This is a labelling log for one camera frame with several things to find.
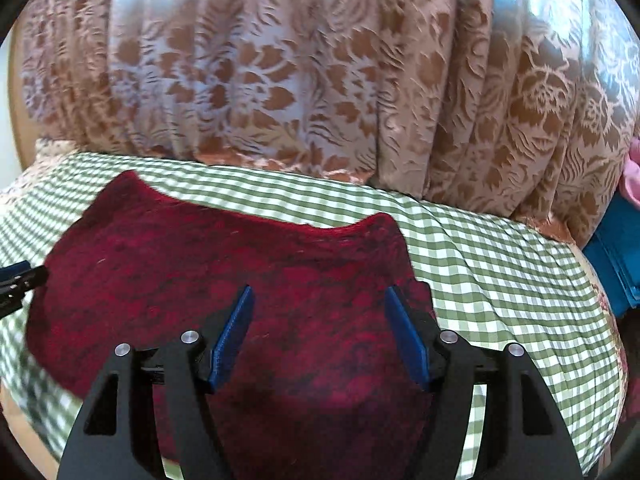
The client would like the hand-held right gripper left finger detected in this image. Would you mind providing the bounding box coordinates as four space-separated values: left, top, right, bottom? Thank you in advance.
57 285 256 480

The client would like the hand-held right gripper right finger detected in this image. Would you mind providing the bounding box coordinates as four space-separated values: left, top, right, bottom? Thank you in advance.
385 286 585 480

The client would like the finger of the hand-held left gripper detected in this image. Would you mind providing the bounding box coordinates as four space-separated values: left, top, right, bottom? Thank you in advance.
0 261 49 318

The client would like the dark red knit garment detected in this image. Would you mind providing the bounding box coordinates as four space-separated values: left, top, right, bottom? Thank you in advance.
24 170 436 480

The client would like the green checked bed sheet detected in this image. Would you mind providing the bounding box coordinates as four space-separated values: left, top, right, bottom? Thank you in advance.
0 152 628 480

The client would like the blue cloth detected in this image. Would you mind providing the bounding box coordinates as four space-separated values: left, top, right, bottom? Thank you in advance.
582 192 640 311

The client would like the pink cloth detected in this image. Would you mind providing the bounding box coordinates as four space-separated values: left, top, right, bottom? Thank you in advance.
621 136 640 196

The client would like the brown floral curtain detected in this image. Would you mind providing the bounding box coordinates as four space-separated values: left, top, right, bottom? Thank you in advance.
20 0 640 246

